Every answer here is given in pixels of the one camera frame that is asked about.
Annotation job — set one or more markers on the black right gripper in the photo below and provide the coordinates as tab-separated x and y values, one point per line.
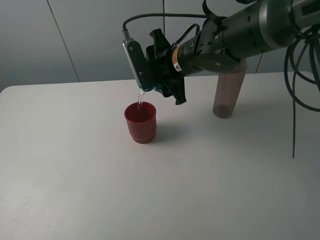
164	77

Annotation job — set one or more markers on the red plastic cup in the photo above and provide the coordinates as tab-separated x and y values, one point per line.
141	122

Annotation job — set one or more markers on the teal transparent plastic cup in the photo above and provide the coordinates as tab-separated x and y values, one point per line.
152	88

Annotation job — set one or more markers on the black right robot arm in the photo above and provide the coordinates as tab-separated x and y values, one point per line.
221	43

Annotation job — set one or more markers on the smoky transparent water bottle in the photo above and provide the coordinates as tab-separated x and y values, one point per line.
228	88

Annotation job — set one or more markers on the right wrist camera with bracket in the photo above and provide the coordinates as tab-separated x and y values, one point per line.
138	64

